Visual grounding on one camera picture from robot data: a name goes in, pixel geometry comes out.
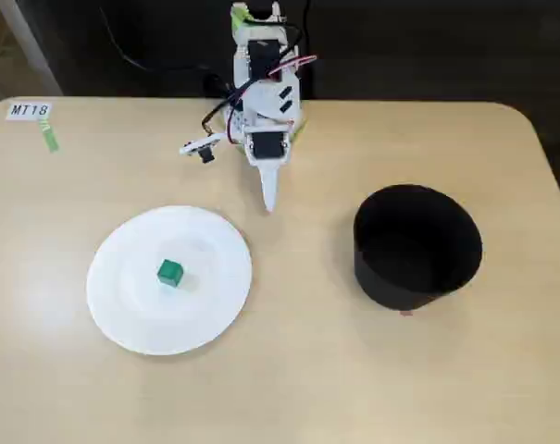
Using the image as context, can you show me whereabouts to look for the red white servo wire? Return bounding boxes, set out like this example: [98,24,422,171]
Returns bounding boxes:
[268,54,318,78]

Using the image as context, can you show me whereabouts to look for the thin black cable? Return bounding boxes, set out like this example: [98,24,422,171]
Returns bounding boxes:
[97,6,225,75]

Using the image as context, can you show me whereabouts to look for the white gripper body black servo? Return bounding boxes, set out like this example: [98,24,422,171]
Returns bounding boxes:
[242,122,293,169]

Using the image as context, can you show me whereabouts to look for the green tape strip by label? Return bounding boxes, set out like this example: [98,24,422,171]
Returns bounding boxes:
[36,117,61,154]

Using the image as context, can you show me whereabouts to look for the white pointed gripper finger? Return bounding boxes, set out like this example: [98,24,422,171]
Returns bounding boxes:
[256,165,281,215]

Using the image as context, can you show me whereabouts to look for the green cube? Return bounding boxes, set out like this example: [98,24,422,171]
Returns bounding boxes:
[156,259,185,288]

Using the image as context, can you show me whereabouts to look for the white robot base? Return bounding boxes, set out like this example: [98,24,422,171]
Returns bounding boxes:
[223,109,246,142]

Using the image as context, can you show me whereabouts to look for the white background post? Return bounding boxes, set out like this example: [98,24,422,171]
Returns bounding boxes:
[0,0,64,97]

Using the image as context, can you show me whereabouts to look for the black round pot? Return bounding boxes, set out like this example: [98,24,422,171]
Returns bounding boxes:
[353,183,484,312]

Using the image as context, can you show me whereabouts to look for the thick black camera cable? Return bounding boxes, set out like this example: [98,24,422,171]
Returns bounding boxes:
[201,25,306,135]

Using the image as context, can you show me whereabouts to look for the wrist camera on white plate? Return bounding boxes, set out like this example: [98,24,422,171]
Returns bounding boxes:
[179,132,224,166]

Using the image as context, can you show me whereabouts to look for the white MT18 label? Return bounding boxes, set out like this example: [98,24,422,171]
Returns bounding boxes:
[5,102,53,121]

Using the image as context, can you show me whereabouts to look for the white paper plate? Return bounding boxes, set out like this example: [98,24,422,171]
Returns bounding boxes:
[85,204,254,357]

